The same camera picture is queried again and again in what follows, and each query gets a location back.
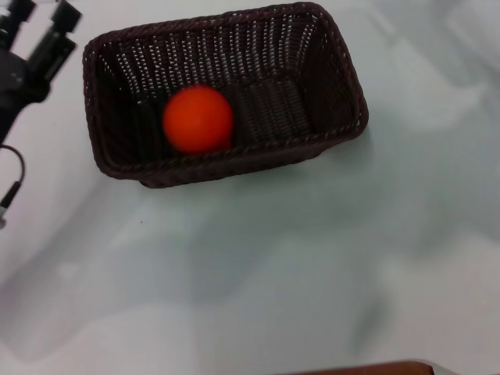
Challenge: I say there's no dark brown woven basket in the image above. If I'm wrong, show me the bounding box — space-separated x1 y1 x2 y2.
81 1 370 190

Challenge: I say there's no orange toy tangerine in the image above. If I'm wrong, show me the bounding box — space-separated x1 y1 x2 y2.
162 86 236 155

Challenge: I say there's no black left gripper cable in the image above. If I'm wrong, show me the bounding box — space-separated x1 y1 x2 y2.
0 144 27 230

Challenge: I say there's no brown wooden edge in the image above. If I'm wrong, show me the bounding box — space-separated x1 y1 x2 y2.
291 360 435 375

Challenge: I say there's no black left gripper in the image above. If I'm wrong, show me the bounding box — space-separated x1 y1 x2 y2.
0 0 84 115

